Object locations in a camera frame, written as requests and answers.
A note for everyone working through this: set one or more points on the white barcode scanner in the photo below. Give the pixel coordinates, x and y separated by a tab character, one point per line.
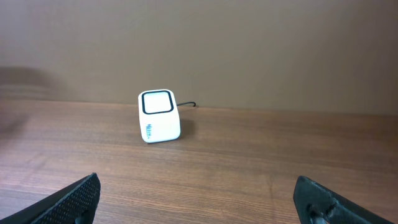
158	116

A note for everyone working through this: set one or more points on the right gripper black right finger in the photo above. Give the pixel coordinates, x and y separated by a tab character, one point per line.
315	203

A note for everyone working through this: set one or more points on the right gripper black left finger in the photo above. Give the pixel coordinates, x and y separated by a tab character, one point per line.
74	204

